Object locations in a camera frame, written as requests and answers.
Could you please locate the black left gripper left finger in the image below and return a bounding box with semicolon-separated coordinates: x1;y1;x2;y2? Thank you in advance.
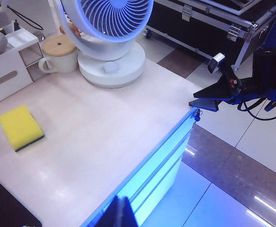
97;195;124;227

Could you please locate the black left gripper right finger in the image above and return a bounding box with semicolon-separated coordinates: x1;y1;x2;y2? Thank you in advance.
123;196;139;227

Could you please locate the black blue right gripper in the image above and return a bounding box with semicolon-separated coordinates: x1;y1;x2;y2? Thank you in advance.
188;63;276;112

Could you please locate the white desk drawer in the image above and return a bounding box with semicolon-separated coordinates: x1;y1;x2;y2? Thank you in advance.
80;107;198;227

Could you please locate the yellow green cleaning sponge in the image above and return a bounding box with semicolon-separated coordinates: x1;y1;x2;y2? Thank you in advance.
0;105;45;153

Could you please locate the black drawer lock with keys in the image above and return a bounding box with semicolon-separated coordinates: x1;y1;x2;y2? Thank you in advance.
193;108;204;122

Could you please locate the black aluminium flight case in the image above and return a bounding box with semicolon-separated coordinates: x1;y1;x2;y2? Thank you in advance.
141;0;276;70

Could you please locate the white round desk fan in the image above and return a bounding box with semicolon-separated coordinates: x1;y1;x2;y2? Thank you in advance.
48;0;154;89

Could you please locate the black mouse pad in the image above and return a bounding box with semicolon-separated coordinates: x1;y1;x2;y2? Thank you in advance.
0;170;44;227

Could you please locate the white mug with wooden lid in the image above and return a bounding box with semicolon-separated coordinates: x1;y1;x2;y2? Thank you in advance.
37;35;79;74

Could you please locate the brown round wooden object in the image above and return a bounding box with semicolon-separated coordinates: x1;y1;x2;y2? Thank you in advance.
59;21;82;38

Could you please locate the white tissue box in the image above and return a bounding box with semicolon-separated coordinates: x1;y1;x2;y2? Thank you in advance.
0;19;44;110

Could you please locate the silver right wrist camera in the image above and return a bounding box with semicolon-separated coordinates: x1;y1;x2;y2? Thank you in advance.
207;52;225;74

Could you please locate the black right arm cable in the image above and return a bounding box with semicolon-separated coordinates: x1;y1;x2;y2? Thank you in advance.
237;96;276;121

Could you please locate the black lamp cable with plug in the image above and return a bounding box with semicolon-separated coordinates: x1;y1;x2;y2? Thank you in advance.
6;3;44;32

